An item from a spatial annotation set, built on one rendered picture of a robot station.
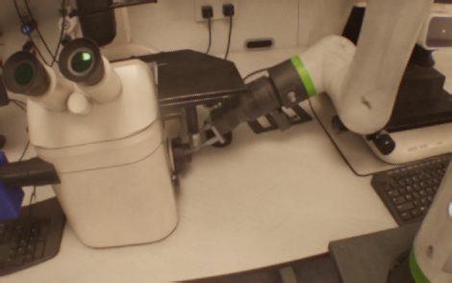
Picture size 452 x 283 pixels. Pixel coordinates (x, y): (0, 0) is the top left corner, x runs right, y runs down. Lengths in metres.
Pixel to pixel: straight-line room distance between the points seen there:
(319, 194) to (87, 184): 0.43
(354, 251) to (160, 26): 0.95
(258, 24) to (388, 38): 0.80
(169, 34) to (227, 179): 0.66
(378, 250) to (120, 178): 0.40
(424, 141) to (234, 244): 0.49
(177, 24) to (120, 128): 0.79
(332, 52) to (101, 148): 0.45
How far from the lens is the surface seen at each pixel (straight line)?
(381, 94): 0.58
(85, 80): 0.35
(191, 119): 0.72
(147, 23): 1.21
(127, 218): 0.56
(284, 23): 1.29
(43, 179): 0.51
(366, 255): 0.55
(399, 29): 0.51
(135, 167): 0.49
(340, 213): 0.66
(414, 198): 0.72
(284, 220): 0.63
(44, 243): 0.67
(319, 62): 0.69
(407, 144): 0.80
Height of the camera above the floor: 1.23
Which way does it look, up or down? 36 degrees down
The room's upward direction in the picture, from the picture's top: 3 degrees counter-clockwise
